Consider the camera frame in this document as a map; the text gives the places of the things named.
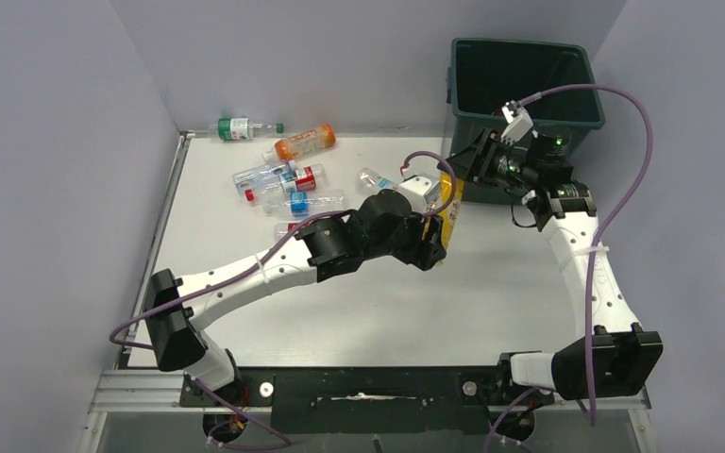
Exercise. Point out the clear bottle blue stripe label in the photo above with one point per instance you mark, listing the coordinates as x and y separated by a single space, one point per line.
370 182

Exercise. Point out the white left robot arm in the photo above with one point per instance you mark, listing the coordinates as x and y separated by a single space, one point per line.
177 310

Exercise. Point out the clear bottle green cap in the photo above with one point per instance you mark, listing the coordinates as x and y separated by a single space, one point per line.
240 129

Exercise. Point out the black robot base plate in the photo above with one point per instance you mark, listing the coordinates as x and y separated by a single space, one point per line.
383 400

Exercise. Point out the aluminium table frame rail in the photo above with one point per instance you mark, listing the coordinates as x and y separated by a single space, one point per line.
136 390

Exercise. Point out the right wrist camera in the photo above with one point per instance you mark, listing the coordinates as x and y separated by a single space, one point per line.
519 123

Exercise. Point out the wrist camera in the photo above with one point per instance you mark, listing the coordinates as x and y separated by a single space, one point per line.
519 123
422 192

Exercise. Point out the clear bottle blue white label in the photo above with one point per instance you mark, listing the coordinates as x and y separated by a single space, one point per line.
300 205

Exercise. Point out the bottle red blue label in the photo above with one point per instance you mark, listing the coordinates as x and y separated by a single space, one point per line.
301 179

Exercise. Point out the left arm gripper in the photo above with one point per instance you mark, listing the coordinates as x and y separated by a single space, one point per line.
425 249

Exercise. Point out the clear bottle red label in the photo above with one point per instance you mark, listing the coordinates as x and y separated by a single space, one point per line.
289 229

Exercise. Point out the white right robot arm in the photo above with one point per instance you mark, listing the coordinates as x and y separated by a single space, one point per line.
613 355

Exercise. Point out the clear bottle blue cap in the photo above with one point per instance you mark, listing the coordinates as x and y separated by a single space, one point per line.
253 177

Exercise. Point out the dark green trash bin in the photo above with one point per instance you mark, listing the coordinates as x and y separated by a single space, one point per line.
484 74

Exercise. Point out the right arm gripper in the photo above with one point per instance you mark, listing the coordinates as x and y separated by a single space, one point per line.
471 163

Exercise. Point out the orange drink bottle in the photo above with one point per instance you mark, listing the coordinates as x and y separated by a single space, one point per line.
300 145

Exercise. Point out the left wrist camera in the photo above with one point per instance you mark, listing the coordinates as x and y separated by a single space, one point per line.
422 192

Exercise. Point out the yellow juice bottle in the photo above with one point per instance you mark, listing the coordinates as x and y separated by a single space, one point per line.
451 197

